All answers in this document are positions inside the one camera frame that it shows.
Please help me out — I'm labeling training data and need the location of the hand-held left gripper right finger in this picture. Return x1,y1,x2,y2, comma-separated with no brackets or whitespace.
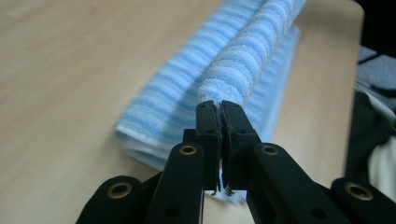
219,99,263,191

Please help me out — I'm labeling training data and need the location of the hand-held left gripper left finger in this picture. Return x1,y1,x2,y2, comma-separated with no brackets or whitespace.
182,99,223,191

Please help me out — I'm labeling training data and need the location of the blue striped towel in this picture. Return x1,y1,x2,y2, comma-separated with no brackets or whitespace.
114,0,308,205

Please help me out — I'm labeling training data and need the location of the dark cloth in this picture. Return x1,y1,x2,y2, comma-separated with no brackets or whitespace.
344,90,396,185

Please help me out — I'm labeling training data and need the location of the white cloth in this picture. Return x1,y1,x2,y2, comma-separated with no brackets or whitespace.
367,135,396,203

